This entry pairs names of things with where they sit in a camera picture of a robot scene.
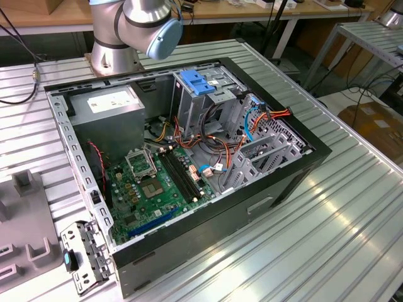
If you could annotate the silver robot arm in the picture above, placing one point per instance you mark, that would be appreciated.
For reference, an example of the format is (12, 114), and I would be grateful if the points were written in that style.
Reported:
(138, 19)

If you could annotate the grey perforated disk bay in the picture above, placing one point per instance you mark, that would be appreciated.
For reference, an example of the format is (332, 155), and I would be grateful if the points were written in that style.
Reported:
(270, 151)

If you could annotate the black RAM slot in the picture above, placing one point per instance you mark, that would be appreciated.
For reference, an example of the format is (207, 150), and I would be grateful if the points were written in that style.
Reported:
(176, 176)
(184, 173)

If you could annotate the grey metal drive cage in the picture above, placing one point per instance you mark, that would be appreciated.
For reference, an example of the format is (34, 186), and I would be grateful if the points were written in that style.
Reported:
(192, 110)

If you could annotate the green motherboard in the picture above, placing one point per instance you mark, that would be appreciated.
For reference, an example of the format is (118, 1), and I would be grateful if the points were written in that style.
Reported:
(167, 204)

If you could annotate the blue plastic bay latch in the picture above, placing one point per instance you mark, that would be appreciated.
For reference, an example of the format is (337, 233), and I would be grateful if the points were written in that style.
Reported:
(196, 83)

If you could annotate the black open PC case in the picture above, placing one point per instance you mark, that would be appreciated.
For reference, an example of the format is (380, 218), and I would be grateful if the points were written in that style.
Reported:
(204, 226)

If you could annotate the blue expansion slot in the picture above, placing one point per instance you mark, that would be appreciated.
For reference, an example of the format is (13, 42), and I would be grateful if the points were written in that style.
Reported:
(151, 225)

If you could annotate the grey power supply unit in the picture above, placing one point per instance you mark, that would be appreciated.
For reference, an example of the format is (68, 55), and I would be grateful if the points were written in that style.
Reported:
(107, 126)

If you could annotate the wooden desk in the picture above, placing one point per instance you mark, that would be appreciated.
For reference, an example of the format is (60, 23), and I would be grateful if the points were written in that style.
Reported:
(220, 12)

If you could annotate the black latch with teal tab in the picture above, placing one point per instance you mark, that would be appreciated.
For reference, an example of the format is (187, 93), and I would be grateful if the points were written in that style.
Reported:
(70, 260)

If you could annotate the large brown cardboard box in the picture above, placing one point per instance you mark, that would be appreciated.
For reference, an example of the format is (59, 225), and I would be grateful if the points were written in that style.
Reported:
(374, 126)

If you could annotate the grey parts rack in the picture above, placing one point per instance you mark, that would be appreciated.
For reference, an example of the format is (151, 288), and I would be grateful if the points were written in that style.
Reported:
(28, 214)

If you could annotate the metal slat side table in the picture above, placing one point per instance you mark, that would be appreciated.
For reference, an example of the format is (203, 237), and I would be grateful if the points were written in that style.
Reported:
(371, 41)

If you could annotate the small black case switch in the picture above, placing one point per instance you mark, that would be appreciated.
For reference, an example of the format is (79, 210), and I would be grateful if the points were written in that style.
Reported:
(95, 197)

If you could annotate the grey metal slot bracket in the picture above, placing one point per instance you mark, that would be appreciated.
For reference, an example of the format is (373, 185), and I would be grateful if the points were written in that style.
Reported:
(91, 251)

